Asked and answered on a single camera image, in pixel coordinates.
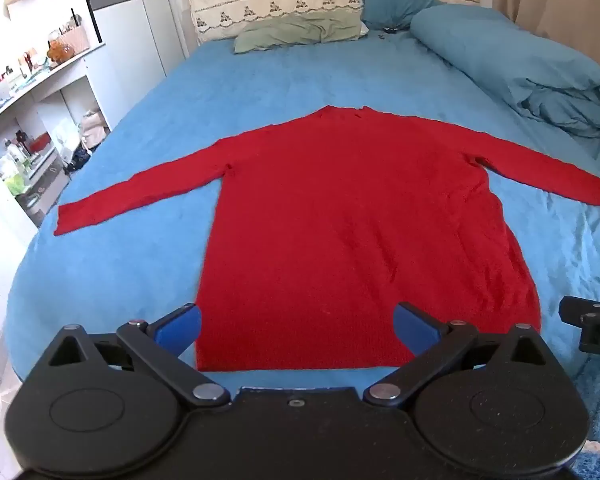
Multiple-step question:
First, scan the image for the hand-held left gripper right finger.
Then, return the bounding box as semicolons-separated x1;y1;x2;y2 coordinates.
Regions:
362;302;552;402

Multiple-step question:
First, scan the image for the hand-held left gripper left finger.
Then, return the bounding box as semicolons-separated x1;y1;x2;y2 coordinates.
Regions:
46;303;232;409

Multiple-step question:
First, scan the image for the red knit sweater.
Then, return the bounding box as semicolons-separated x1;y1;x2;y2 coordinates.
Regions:
54;105;600;373

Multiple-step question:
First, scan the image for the dark bag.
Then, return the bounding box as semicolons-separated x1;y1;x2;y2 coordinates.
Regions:
67;147;92;171

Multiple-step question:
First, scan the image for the light plastic bag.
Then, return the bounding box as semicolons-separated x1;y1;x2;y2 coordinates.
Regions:
77;109;112;150

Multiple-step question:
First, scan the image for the green packet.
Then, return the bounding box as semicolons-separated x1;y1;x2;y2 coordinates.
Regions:
2;170;31;196

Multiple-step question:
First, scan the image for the bed with blue sheet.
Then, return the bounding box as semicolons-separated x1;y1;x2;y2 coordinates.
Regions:
2;37;600;396

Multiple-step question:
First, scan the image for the white shelf unit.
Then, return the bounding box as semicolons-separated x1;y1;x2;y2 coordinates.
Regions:
0;42;113;228

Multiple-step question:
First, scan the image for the white and grey wardrobe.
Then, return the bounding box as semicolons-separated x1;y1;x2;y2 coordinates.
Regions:
77;0;191;128

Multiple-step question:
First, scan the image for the blue duvet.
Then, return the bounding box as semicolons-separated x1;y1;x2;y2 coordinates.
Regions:
410;6;600;138

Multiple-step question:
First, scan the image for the orange plush toy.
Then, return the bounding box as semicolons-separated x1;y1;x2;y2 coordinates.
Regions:
46;40;76;65

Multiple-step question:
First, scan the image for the pink basket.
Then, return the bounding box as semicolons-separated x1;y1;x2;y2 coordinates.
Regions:
60;25;90;53

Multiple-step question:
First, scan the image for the green pillow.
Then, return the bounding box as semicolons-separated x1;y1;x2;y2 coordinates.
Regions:
233;12;363;54

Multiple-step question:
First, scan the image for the blue pillow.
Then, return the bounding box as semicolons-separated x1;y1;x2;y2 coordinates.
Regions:
357;0;448;31

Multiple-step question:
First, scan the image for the beige curtain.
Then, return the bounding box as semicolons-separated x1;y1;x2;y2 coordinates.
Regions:
495;0;600;76

